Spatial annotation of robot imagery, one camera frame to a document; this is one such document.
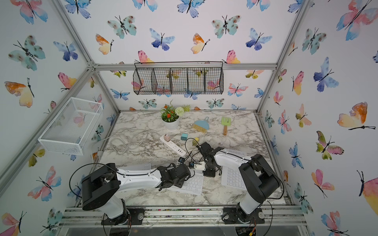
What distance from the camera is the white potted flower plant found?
100 cm

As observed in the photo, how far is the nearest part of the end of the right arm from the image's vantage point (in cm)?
66

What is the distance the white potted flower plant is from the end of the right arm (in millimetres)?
333
